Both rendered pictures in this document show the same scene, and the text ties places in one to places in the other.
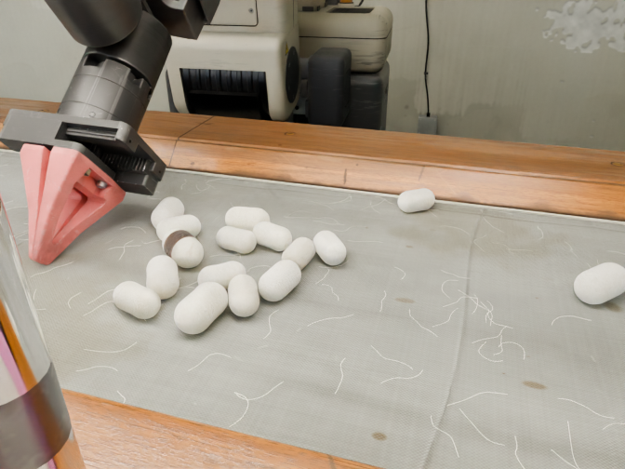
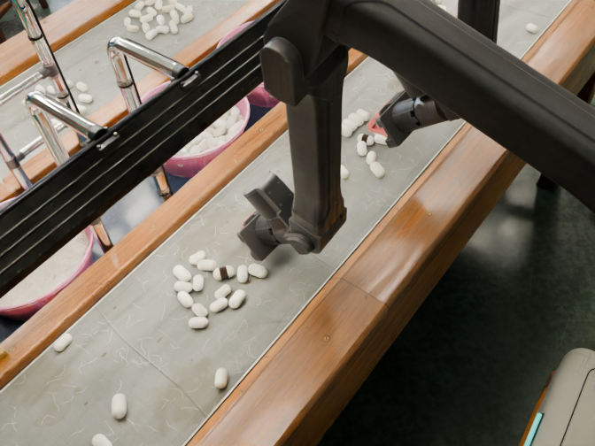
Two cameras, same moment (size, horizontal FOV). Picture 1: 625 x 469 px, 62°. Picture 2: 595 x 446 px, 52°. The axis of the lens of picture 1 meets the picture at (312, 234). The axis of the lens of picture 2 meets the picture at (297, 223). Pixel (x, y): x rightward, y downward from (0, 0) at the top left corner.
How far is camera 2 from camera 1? 107 cm
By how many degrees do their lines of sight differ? 83
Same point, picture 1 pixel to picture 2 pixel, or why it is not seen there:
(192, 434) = (124, 261)
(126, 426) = (135, 249)
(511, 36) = not seen: outside the picture
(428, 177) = (237, 394)
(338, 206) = (244, 346)
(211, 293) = (179, 273)
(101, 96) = (262, 222)
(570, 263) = (143, 418)
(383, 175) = (253, 373)
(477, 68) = not seen: outside the picture
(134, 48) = (275, 225)
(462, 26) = not seen: outside the picture
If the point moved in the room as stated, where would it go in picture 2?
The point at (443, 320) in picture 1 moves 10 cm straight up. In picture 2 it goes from (142, 346) to (125, 315)
